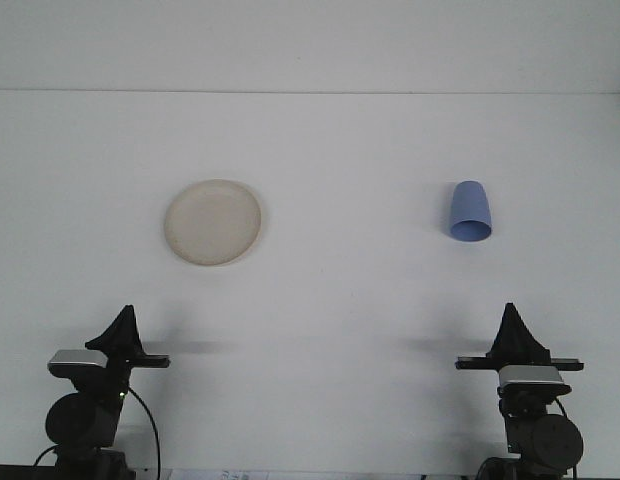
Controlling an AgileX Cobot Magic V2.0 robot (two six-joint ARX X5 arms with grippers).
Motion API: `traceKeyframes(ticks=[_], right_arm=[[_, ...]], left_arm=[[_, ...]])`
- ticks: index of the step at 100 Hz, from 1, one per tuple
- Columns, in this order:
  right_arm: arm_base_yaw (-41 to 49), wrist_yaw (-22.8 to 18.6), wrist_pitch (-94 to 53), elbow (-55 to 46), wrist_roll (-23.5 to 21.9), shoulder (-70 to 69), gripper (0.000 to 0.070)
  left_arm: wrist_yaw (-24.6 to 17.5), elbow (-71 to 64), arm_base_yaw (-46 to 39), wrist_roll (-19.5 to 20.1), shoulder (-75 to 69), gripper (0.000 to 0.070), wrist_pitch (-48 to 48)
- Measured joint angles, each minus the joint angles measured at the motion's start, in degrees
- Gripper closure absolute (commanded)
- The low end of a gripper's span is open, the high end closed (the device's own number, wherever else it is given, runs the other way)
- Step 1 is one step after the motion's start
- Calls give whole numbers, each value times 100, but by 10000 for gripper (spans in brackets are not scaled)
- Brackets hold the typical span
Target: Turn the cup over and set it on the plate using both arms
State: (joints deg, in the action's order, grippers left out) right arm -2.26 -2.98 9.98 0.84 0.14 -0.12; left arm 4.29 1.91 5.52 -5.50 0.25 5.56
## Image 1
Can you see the pale blue cup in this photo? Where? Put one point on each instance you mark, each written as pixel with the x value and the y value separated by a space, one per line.
pixel 467 205

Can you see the pale round plate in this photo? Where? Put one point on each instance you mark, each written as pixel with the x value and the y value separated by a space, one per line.
pixel 212 222

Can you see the white printed paper sheet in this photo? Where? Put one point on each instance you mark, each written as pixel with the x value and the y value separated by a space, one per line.
pixel 230 475

